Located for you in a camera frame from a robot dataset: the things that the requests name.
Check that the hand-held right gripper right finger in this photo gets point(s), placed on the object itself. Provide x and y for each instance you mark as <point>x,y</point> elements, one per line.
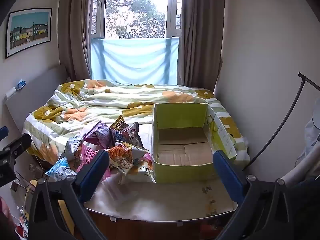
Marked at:
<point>228,177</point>

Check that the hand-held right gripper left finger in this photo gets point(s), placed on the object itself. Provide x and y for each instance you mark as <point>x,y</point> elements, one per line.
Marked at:
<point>93,172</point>

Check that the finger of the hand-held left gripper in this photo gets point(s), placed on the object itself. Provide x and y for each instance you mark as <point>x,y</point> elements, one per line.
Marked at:
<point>3,132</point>
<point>17,143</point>

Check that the pink striped snack packet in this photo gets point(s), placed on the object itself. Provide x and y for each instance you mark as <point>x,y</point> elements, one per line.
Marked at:
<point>87,156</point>

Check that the orange striped snack packet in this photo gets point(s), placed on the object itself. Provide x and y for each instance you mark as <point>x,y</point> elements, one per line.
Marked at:
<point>120,156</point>

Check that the white blue snack packet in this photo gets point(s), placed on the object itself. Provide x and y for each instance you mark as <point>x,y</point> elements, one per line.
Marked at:
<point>72,150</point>

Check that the light blue snack packet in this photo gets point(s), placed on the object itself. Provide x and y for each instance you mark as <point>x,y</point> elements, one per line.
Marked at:
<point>58,170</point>

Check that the purple snack packet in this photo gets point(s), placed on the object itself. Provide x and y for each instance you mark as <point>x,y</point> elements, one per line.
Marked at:
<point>98,136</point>

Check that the white pointed snack packet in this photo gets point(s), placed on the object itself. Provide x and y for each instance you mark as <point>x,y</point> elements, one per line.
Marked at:
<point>138,153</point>

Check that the yellow white corn snack packet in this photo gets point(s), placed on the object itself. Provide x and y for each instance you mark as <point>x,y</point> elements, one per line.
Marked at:
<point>145,171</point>

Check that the dark brown blue-label snack packet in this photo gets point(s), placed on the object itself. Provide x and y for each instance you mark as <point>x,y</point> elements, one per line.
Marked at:
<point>130,133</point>

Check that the gold brown snack packet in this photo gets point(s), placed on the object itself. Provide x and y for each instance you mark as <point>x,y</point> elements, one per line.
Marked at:
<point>119,124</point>

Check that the yellow cardboard box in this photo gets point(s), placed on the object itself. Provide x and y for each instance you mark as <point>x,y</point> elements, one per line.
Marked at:
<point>180,152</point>

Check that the blue white small item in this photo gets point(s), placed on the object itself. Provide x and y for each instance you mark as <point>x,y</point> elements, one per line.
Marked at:
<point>20,84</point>

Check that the grey headboard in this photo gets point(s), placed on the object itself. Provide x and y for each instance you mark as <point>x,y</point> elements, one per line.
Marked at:
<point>32,90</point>

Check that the floral tablecloth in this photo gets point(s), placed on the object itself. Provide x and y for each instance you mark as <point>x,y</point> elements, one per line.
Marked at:
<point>160,200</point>

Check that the floral blanket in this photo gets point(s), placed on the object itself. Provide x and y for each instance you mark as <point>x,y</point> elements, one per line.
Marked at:
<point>125,100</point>

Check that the pale garment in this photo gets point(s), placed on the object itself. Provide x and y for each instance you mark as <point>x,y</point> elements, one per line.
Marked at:
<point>308,140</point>

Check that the black stand rod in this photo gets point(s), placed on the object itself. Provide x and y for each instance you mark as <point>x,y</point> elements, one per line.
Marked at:
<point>295,110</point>

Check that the light blue cloth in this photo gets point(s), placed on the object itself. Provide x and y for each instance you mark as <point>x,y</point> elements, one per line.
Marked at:
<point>135,60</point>

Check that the brown curtain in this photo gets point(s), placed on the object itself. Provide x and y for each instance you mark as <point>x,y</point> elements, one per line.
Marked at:
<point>200,35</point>
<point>72,30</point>

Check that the window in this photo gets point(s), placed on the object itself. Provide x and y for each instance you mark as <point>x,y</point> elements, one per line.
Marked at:
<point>136,10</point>

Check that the white frame bar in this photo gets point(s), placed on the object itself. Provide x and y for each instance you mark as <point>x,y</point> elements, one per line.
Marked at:
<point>292,172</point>

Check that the framed wall picture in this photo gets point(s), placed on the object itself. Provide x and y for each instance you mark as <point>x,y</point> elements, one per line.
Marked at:
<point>28,31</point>

